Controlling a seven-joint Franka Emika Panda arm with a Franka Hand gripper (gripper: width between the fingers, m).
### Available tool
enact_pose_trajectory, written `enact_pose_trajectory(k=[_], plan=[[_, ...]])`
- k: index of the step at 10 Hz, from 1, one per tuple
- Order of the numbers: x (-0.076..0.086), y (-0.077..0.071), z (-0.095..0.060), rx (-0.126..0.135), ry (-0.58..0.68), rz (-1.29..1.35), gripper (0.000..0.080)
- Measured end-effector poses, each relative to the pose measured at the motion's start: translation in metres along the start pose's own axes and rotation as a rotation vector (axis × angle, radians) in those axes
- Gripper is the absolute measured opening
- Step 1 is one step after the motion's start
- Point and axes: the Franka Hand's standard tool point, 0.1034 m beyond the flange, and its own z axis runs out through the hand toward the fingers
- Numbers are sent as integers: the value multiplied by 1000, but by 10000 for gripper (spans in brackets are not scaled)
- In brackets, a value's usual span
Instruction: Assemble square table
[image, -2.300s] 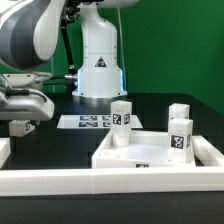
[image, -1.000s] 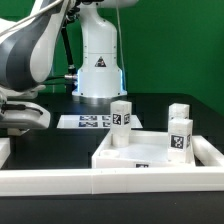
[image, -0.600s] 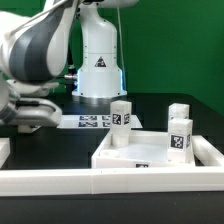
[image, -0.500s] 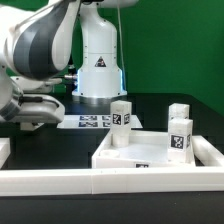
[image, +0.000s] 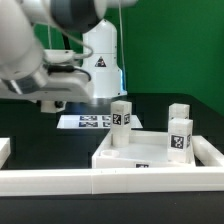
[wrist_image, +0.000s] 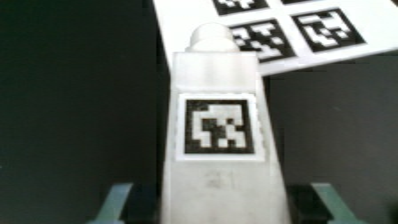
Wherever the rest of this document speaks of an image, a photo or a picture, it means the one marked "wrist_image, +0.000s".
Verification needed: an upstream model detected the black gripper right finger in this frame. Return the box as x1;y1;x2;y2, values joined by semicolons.
289;183;370;224

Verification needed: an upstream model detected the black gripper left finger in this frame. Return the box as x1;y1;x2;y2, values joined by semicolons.
86;183;159;224

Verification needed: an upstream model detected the white table leg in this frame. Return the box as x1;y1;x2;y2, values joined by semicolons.
161;23;292;224

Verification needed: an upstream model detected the white marker base plate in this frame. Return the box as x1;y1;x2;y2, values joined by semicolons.
154;0;398;76

